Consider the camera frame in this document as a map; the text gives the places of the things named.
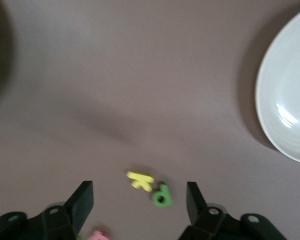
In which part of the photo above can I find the green foam letter P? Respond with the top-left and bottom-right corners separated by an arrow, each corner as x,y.
150,181 -> 173,208

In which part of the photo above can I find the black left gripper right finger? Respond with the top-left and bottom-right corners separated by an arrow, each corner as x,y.
177,181 -> 290,240

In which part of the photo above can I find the yellow foam letter K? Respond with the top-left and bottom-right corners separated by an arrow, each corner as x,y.
126,170 -> 155,193

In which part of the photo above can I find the beige plate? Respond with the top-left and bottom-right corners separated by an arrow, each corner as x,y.
255,4 -> 300,165

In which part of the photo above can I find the pink foam letter Q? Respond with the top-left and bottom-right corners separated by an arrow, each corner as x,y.
86,225 -> 112,240

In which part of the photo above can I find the brown table cover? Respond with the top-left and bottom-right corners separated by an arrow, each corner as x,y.
0,0 -> 300,240

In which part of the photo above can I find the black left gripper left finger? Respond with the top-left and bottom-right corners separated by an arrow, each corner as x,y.
0,180 -> 95,240

